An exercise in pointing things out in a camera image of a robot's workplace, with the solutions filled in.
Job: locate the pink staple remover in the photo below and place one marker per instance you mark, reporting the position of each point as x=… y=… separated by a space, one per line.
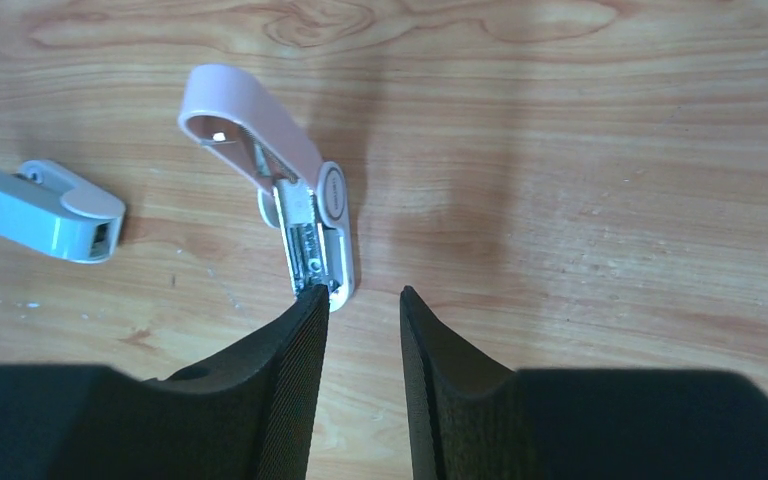
x=230 y=114

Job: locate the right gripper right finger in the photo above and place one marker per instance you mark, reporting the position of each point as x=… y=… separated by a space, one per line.
x=470 y=417

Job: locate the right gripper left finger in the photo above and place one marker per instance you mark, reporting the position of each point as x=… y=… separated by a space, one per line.
x=245 y=412

